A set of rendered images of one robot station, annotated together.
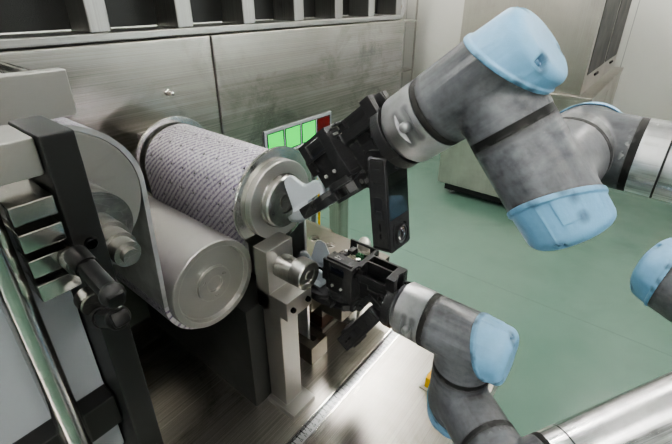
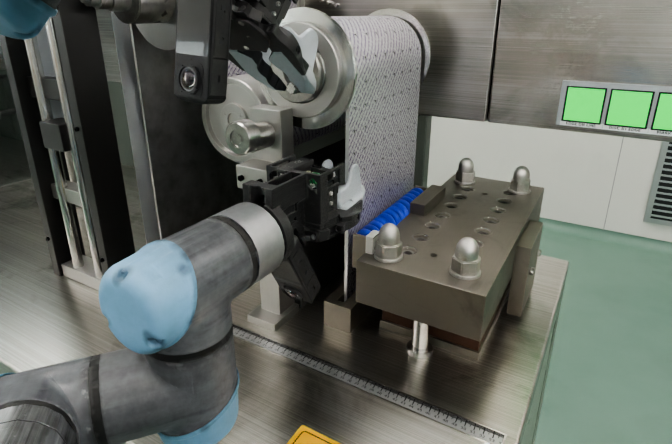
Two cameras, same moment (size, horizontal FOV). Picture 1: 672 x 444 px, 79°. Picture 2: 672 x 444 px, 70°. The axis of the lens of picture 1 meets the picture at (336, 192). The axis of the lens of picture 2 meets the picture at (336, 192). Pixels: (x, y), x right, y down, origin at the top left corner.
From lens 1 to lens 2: 0.73 m
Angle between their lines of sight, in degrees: 74
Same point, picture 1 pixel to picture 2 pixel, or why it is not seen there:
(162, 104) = (425, 5)
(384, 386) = (299, 392)
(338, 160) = not seen: outside the picture
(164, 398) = not seen: hidden behind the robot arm
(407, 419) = (245, 418)
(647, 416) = not seen: outside the picture
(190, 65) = not seen: outside the picture
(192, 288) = (219, 111)
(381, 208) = (181, 36)
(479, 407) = (124, 354)
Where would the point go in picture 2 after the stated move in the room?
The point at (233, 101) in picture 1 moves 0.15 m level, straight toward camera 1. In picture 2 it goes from (521, 21) to (439, 22)
